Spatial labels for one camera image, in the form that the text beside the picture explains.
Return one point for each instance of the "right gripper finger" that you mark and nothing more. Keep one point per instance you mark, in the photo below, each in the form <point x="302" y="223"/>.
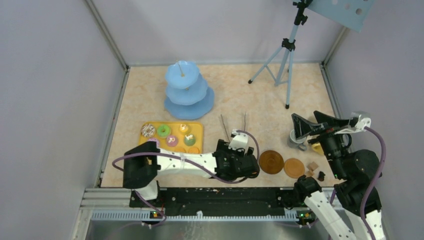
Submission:
<point x="303" y="127"/>
<point x="327" y="122"/>

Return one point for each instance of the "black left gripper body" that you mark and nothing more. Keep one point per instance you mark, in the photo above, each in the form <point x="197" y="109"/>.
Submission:
<point x="223" y="145"/>

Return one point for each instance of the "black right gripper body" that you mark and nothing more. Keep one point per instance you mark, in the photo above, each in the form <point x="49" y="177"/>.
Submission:
<point x="331" y="141"/>

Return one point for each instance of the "yellow cupcake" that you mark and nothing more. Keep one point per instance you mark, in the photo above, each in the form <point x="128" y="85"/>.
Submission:
<point x="184" y="128"/>

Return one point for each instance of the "pink flower donut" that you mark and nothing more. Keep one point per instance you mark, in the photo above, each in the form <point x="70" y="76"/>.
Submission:
<point x="172" y="141"/>

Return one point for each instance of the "green glazed donut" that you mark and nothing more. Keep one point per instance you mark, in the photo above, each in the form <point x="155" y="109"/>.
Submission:
<point x="163" y="131"/>

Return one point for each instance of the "purple donut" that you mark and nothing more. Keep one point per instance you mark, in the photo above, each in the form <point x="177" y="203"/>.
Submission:
<point x="155" y="140"/>

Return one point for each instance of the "chocolate sprinkle donut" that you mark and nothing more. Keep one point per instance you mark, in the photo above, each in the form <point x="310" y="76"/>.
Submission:
<point x="148" y="130"/>

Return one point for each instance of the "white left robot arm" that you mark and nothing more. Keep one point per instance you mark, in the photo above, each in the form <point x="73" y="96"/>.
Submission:
<point x="143" y="163"/>

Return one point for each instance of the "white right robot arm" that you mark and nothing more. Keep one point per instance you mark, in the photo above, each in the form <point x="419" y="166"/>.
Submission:
<point x="358" y="171"/>

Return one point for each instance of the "grey mug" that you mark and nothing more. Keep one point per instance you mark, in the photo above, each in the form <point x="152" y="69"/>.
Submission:
<point x="294" y="143"/>

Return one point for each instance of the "yellow wedge piece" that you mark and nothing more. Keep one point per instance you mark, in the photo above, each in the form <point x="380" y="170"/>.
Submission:
<point x="316" y="147"/>

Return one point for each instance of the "yellow serving tray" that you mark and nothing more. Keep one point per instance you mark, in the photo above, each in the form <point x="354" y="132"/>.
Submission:
<point x="196" y="128"/>

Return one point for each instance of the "wooden sugar cubes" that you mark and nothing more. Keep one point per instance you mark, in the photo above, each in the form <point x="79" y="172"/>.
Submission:
<point x="311" y="168"/>

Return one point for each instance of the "dark brown wooden saucer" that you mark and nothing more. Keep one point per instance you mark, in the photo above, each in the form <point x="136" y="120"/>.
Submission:
<point x="271" y="162"/>

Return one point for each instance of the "small dark brown piece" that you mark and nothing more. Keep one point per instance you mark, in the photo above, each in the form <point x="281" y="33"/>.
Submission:
<point x="321" y="176"/>

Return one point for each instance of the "blue three-tier cake stand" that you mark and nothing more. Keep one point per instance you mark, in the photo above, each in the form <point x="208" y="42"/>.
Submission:
<point x="188" y="94"/>

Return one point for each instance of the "green cupcake with topping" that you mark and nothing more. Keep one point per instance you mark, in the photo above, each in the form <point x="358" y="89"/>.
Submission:
<point x="189" y="139"/>

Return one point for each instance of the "light brown wooden coaster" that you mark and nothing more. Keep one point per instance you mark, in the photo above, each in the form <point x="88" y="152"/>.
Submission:
<point x="294" y="168"/>

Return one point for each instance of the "round orange cookie left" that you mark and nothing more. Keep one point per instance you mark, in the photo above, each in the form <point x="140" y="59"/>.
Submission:
<point x="180" y="150"/>

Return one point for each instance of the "light blue tripod stand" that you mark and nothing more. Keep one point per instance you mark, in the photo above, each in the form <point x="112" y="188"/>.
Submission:
<point x="284" y="75"/>

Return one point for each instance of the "light blue perforated panel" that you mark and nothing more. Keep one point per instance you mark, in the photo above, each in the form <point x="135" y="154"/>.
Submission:
<point x="348" y="13"/>

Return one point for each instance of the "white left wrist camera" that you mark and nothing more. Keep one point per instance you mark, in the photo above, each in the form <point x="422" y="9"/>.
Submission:
<point x="239" y="140"/>

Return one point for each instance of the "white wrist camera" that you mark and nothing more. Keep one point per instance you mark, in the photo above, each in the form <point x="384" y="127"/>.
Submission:
<point x="239" y="140"/>
<point x="360" y="119"/>

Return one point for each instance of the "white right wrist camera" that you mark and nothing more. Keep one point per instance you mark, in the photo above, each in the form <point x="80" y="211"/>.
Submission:
<point x="360" y="119"/>

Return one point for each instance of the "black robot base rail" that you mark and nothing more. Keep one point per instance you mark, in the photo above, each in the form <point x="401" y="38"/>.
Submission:
<point x="169" y="197"/>

